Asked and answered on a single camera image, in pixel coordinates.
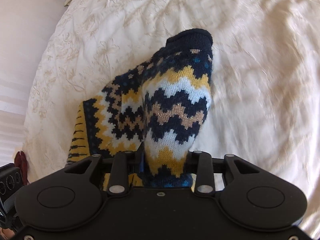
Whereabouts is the navy yellow white patterned sweater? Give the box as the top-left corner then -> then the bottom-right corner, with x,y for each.
67,29 -> 213,187

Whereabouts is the white floral bedspread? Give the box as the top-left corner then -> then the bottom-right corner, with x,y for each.
23,0 -> 319,239

